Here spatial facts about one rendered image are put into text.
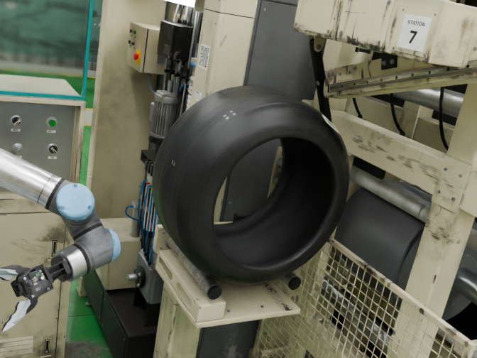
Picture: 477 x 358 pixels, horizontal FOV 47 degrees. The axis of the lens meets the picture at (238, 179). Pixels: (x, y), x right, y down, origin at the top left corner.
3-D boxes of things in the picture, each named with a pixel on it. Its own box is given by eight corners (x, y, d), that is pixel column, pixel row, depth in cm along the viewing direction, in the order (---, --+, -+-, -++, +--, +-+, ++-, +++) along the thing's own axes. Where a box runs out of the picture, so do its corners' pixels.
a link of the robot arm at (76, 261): (64, 247, 152) (78, 279, 152) (47, 255, 148) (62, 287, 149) (77, 242, 145) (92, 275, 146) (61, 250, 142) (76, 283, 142)
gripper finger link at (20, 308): (7, 329, 130) (27, 295, 135) (-1, 331, 134) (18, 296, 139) (19, 335, 131) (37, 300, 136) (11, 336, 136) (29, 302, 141)
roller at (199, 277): (165, 246, 185) (167, 234, 184) (177, 245, 187) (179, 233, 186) (206, 300, 156) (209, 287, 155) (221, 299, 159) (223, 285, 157)
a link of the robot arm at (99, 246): (99, 231, 161) (116, 261, 160) (62, 248, 153) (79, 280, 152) (111, 220, 154) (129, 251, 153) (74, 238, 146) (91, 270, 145)
